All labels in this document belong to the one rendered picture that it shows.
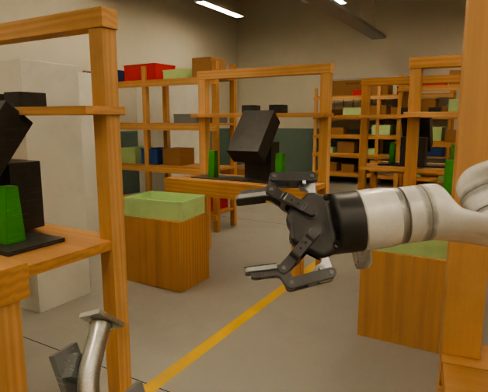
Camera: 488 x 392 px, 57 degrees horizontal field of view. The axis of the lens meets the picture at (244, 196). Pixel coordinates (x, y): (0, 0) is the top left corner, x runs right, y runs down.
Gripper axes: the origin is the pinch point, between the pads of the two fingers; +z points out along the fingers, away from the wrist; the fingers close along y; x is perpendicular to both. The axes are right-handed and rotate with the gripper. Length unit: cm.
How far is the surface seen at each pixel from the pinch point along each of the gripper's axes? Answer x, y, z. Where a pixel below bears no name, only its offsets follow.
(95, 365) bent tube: 14.3, 11.6, 22.8
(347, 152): 877, -468, -274
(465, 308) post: 64, 5, -53
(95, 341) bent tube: 14.7, 8.3, 22.9
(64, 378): 15.2, 12.6, 27.5
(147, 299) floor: 324, -65, 83
